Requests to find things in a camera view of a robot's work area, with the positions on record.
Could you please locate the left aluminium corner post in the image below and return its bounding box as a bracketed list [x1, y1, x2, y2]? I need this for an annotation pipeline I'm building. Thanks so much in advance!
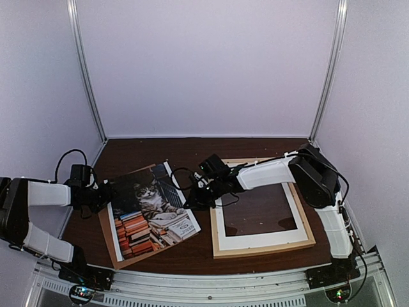
[66, 0, 107, 143]

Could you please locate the light wooden picture frame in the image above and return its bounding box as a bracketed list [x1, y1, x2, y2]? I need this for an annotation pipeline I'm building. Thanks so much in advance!
[209, 156, 317, 260]

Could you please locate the right round circuit board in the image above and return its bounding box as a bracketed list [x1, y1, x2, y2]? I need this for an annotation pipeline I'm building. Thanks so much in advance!
[325, 285, 351, 304]

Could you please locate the right aluminium corner post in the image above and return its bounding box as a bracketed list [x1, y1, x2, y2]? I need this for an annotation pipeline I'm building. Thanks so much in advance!
[309, 0, 348, 143]

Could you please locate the round circuit board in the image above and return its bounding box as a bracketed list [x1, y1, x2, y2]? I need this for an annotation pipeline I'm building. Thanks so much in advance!
[325, 285, 351, 304]
[68, 285, 96, 305]

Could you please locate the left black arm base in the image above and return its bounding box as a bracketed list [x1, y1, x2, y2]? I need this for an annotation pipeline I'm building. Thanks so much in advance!
[56, 246, 114, 291]

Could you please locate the aluminium front rail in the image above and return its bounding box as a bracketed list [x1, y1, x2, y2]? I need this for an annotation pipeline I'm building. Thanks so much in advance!
[25, 252, 397, 307]

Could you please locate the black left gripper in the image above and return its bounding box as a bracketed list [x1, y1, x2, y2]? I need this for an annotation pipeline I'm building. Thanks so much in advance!
[81, 182, 120, 214]

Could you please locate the brown backing board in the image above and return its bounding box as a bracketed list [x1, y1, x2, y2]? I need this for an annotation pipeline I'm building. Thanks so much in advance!
[98, 164, 163, 269]

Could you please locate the books photo print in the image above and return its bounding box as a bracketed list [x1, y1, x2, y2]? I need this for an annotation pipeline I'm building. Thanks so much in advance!
[107, 161, 201, 263]

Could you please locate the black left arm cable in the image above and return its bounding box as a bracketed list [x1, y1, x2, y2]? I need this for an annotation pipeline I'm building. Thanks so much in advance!
[52, 149, 96, 185]

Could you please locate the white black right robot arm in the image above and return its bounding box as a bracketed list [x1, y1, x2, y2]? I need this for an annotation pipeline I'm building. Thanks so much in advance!
[184, 143, 357, 283]

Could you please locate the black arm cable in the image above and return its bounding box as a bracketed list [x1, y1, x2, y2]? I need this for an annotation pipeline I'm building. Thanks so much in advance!
[52, 149, 96, 185]
[171, 168, 240, 207]

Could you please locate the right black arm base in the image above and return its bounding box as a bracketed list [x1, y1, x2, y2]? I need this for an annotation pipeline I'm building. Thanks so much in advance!
[305, 251, 360, 289]

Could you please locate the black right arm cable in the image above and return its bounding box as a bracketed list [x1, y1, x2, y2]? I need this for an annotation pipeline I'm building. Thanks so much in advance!
[171, 168, 240, 207]

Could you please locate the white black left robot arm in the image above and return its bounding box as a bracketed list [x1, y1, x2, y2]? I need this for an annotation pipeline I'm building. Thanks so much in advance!
[1, 164, 115, 284]

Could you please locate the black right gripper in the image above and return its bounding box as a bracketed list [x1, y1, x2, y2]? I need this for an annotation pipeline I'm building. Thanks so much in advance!
[183, 177, 225, 210]

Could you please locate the left round circuit board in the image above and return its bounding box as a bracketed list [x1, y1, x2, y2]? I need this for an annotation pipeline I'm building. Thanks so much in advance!
[68, 285, 96, 305]

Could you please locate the clear acrylic sheet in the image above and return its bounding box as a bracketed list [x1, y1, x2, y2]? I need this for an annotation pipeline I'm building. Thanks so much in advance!
[222, 184, 297, 237]

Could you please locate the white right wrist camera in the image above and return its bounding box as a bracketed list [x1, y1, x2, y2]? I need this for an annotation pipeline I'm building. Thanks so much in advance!
[193, 172, 209, 189]

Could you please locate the white mat board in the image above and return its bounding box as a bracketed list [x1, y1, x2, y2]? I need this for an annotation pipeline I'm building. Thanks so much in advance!
[215, 182, 309, 252]

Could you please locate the aluminium corner post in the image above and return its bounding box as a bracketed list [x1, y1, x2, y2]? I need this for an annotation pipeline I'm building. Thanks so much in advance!
[66, 0, 107, 143]
[309, 0, 348, 143]

